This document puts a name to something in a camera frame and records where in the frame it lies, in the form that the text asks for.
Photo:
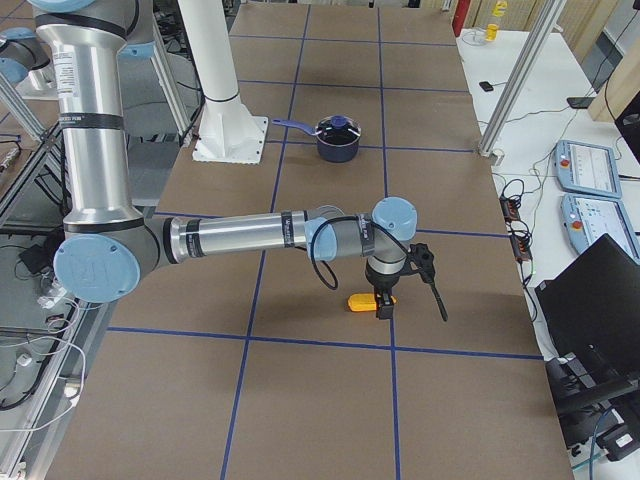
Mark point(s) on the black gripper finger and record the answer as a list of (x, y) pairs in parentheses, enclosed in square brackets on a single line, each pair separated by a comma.
[(377, 304), (386, 306)]

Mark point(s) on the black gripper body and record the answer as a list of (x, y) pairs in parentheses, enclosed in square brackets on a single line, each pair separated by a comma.
[(381, 281)]

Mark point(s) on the yellow corn cob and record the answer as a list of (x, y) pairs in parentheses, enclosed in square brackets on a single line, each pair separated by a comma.
[(361, 302)]

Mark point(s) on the glass pot lid blue knob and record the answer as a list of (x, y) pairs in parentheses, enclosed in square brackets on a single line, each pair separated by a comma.
[(338, 130)]

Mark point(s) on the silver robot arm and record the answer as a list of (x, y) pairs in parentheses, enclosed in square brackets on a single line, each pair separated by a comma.
[(110, 246)]

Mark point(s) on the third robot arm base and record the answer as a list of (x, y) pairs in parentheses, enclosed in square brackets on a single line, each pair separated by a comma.
[(26, 65)]

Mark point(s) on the dark blue saucepan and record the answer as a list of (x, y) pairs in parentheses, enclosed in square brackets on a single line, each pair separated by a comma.
[(329, 152)]

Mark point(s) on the black laptop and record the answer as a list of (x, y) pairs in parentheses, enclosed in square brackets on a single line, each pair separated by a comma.
[(595, 302)]

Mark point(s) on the lower blue teach pendant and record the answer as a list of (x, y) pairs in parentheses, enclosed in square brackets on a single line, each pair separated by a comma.
[(588, 217)]

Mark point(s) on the blue teach pendant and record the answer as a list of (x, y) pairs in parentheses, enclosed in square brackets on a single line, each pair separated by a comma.
[(587, 168), (588, 217)]

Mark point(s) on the small black square device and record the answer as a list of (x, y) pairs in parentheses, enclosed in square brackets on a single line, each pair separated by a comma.
[(486, 86)]

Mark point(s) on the upper blue teach pendant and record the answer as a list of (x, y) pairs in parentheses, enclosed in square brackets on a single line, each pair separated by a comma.
[(587, 168)]

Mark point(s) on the yellow cup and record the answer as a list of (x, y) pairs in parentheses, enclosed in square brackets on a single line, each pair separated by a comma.
[(491, 32)]

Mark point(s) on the black power adapter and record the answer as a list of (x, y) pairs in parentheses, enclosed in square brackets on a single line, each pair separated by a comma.
[(34, 258)]

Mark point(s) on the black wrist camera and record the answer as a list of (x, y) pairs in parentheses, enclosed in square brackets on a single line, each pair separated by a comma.
[(422, 262)]

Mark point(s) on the aluminium frame post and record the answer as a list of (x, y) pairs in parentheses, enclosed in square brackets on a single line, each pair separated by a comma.
[(537, 37)]

